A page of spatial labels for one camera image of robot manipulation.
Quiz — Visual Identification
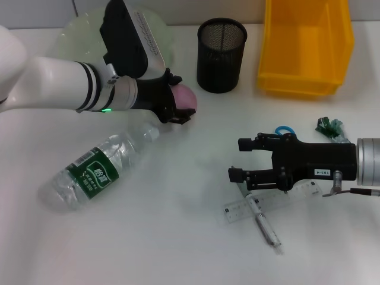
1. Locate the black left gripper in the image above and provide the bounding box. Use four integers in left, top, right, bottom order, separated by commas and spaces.
135, 68, 197, 125

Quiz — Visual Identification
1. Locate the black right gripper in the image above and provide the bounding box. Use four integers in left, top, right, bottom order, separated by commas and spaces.
227, 132, 357, 191

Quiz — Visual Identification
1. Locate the pink peach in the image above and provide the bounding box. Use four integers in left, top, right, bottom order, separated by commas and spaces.
172, 84, 198, 115

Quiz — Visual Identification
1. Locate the green plastic wrapper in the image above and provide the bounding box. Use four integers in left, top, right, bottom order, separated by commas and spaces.
315, 116, 350, 144

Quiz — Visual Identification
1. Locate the transparent plastic ruler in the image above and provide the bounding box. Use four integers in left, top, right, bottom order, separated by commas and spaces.
223, 180, 323, 225

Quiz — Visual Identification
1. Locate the black mesh pen holder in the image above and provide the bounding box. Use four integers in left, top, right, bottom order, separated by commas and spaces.
196, 17, 248, 94

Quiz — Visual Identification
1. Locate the grey clear pen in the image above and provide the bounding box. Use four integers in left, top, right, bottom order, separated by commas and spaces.
239, 182, 283, 255

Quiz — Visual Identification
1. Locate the translucent green fruit plate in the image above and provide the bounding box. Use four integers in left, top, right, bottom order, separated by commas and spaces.
55, 7, 176, 78

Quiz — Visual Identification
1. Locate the clear green-label water bottle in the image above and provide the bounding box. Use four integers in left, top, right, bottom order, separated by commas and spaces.
37, 118, 163, 213

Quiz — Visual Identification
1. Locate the yellow plastic bin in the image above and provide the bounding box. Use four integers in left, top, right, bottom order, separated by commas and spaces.
256, 0, 356, 99

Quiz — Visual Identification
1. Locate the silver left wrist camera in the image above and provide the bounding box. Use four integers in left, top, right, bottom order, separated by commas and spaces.
99, 0, 167, 80

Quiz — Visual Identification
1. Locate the right gripper connector cable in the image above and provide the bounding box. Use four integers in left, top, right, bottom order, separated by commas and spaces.
322, 170, 380, 198

